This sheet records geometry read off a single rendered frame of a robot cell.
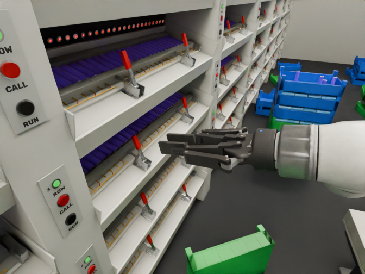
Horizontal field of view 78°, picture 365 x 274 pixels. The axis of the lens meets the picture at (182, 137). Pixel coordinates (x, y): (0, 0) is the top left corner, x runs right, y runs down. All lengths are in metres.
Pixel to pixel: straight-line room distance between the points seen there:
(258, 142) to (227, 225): 0.80
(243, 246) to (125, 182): 0.49
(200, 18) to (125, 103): 0.48
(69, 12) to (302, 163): 0.38
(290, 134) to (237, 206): 0.89
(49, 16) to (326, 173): 0.42
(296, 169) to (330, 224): 0.96
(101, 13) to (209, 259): 0.72
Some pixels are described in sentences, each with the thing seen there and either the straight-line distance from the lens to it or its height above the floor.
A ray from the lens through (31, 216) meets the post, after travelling 0.37.
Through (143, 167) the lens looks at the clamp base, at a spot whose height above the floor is 0.55.
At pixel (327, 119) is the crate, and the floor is 0.35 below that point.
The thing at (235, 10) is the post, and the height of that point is 0.84.
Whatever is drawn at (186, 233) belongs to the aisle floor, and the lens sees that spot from 1.11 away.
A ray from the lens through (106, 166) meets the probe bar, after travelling 0.55.
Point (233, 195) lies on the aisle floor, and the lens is 1.28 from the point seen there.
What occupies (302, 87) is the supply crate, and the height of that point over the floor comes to 0.51.
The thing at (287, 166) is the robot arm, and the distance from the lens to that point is 0.39.
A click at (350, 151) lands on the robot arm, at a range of 0.37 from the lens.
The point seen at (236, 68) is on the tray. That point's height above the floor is 0.56.
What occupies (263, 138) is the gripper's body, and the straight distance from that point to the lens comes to 0.39.
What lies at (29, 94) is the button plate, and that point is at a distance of 0.31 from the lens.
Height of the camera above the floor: 0.91
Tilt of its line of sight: 32 degrees down
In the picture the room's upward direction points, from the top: straight up
